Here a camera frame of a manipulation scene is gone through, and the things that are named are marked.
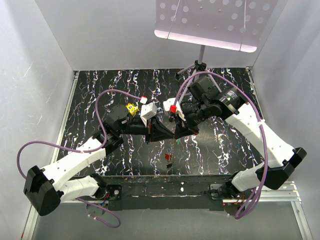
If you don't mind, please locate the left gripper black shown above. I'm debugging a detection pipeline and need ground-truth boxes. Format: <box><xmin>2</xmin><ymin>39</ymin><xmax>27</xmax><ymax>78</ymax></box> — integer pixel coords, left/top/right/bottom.
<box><xmin>118</xmin><ymin>115</ymin><xmax>174</xmax><ymax>145</ymax></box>

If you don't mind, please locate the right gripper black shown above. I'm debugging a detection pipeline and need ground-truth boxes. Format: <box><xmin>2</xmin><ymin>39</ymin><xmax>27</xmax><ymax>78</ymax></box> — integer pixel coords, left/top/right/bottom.
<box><xmin>173</xmin><ymin>100</ymin><xmax>212</xmax><ymax>139</ymax></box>

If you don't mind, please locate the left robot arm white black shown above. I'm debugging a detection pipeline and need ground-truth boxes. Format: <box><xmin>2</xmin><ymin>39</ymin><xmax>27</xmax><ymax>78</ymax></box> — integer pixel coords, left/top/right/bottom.
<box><xmin>23</xmin><ymin>104</ymin><xmax>174</xmax><ymax>216</ymax></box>

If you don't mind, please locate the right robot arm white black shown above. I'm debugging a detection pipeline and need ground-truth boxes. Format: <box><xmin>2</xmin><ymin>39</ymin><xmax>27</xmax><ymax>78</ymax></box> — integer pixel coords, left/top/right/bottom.
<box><xmin>163</xmin><ymin>75</ymin><xmax>307</xmax><ymax>199</ymax></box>

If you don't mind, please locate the yellow owl number block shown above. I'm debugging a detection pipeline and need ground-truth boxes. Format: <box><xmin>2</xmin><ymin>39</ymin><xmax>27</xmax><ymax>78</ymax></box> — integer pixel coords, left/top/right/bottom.
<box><xmin>126</xmin><ymin>103</ymin><xmax>139</xmax><ymax>117</ymax></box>

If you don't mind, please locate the lilac music stand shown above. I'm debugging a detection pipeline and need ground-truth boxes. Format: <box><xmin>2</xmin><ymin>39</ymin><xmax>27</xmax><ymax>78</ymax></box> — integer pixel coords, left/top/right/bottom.
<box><xmin>153</xmin><ymin>0</ymin><xmax>279</xmax><ymax>83</ymax></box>

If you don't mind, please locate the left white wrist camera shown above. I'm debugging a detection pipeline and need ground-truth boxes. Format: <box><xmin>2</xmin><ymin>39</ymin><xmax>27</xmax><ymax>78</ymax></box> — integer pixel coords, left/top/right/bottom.
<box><xmin>140</xmin><ymin>102</ymin><xmax>157</xmax><ymax>127</ymax></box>

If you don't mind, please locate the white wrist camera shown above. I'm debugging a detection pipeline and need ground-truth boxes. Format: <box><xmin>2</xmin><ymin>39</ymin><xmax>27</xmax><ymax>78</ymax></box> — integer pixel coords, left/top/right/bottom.
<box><xmin>140</xmin><ymin>102</ymin><xmax>157</xmax><ymax>127</ymax></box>
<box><xmin>163</xmin><ymin>97</ymin><xmax>186</xmax><ymax>123</ymax></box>

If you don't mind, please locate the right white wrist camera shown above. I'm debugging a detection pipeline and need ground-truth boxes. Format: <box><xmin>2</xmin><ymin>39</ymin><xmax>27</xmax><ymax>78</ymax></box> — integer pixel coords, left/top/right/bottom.
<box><xmin>163</xmin><ymin>97</ymin><xmax>186</xmax><ymax>123</ymax></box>

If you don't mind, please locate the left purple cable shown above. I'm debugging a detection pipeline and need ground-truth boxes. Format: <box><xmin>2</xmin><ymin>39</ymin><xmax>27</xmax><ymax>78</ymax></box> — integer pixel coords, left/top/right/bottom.
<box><xmin>16</xmin><ymin>89</ymin><xmax>148</xmax><ymax>229</ymax></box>

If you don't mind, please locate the purple cable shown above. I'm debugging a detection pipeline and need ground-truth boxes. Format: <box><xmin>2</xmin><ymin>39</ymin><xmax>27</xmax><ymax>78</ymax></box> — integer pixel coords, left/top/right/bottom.
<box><xmin>16</xmin><ymin>89</ymin><xmax>148</xmax><ymax>229</ymax></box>
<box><xmin>174</xmin><ymin>72</ymin><xmax>268</xmax><ymax>220</ymax></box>

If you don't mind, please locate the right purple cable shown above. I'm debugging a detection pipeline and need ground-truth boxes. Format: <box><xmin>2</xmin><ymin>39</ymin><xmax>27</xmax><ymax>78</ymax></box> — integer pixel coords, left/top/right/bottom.
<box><xmin>174</xmin><ymin>72</ymin><xmax>268</xmax><ymax>220</ymax></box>

